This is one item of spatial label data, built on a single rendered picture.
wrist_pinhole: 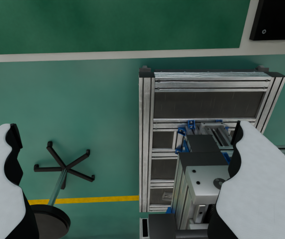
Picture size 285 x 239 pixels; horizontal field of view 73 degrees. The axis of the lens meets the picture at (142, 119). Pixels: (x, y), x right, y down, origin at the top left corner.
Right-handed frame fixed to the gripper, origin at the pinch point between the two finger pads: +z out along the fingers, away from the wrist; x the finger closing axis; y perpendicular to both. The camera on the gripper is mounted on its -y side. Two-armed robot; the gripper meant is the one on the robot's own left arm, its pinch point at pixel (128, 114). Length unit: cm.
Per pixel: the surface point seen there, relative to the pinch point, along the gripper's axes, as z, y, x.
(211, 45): 40.2, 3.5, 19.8
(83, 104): 115, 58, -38
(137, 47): 40.2, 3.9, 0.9
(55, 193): 83, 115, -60
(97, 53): 40.4, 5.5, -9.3
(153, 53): 40.4, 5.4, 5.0
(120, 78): 115, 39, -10
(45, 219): 59, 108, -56
